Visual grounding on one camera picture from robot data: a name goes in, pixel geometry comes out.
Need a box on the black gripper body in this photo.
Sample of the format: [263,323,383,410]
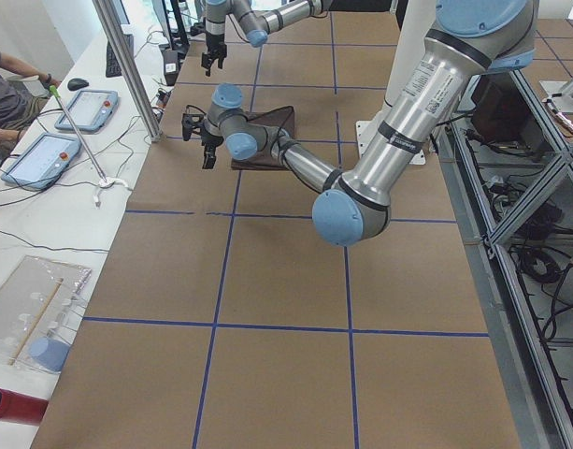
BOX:
[201,127,222,153]
[201,33,227,65]

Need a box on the dark brown t-shirt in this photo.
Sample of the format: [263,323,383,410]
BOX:
[231,105,295,171]

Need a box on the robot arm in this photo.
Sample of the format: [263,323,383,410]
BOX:
[201,0,397,77]
[201,0,539,246]

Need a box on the black box with label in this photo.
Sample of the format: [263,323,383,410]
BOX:
[162,49,180,86]

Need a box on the black keyboard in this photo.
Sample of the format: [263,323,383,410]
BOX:
[104,33,136,79]

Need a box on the metal grabber tool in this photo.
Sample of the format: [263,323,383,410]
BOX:
[49,85,132,208]

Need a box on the upper teach pendant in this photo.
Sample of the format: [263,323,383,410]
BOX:
[64,89,120,134]

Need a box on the teach pendant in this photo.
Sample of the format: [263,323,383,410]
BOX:
[64,89,120,134]
[1,133,81,191]

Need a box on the black computer mouse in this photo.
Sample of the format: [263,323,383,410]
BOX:
[67,78,90,92]

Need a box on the lower teach pendant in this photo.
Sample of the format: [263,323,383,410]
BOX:
[1,133,81,191]

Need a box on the seated person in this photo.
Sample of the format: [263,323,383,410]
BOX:
[0,51,61,161]

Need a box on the clear plastic tray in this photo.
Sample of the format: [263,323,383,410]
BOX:
[0,256,92,373]

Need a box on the blue plastic cap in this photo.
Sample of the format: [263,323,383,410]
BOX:
[29,337,70,372]

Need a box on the red fire extinguisher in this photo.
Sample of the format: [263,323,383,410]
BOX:
[0,388,49,426]

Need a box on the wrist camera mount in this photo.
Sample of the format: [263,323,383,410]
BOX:
[181,104,207,141]
[188,22,206,37]

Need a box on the aluminium extrusion post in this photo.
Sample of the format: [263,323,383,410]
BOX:
[93,0,162,142]

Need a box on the aluminium frame table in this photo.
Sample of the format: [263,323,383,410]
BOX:
[435,18,573,449]

